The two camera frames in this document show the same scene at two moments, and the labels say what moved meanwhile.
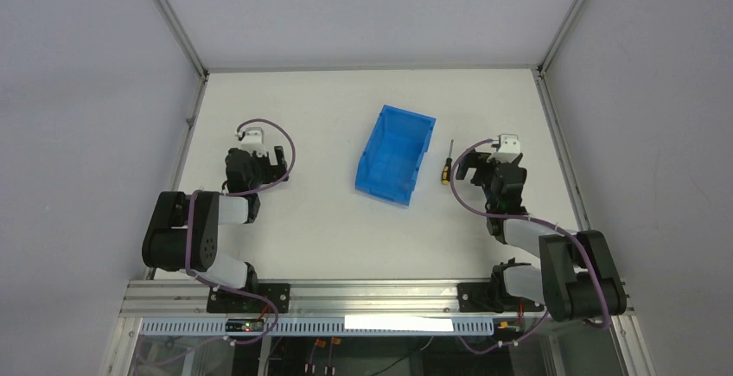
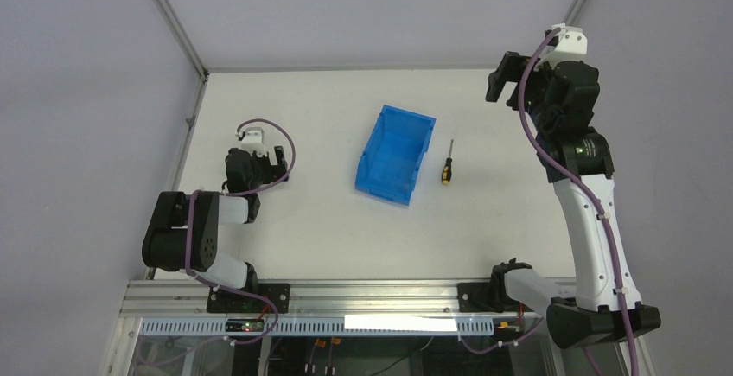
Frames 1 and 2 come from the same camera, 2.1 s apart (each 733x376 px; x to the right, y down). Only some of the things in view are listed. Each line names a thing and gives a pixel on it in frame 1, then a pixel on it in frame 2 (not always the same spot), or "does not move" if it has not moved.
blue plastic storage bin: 397,146 does not move
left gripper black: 266,163 does not move
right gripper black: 492,168 → 512,79
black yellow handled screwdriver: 446,172 does not move
